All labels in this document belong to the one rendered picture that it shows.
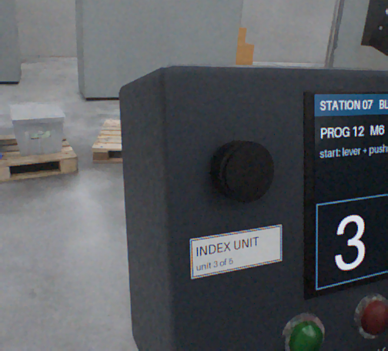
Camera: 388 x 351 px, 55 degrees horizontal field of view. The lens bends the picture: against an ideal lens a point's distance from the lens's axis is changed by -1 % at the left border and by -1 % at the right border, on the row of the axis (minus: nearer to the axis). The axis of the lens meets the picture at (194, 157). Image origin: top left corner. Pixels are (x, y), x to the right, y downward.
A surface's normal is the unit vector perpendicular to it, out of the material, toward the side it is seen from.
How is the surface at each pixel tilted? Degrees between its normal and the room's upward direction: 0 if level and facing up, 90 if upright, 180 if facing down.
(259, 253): 75
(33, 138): 95
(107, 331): 0
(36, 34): 90
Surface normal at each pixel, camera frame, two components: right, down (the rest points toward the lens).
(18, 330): 0.07, -0.94
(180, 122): 0.36, 0.08
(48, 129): 0.47, 0.41
